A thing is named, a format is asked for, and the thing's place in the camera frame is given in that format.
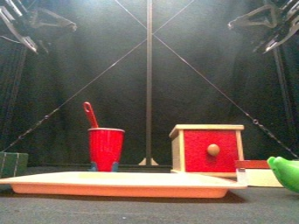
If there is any green box with white stripes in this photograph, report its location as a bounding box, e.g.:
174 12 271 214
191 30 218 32
0 151 31 179

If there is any wooden drawer box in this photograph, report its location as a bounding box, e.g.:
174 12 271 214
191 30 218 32
168 123 246 179

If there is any blue toy piece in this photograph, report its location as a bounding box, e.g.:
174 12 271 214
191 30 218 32
88 161 120 172

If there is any grey metal frame pole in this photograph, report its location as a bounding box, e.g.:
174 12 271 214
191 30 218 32
138 0 160 167

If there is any cream plastic tray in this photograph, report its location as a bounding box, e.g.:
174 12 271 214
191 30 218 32
0 171 248 200

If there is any green plastic toy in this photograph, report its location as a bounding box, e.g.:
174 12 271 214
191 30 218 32
266 156 299 194

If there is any red plastic cup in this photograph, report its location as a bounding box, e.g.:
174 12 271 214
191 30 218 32
88 127 127 172

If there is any red spoon handle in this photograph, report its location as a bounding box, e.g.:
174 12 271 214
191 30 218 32
81 101 100 130

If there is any thin diagonal brace wire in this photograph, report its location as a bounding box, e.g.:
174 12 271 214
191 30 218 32
0 0 196 153
114 0 299 160

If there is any black cloth backdrop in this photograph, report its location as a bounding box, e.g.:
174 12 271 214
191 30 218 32
0 0 299 173

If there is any red drawer with wooden knob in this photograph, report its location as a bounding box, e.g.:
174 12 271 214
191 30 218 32
182 129 239 173

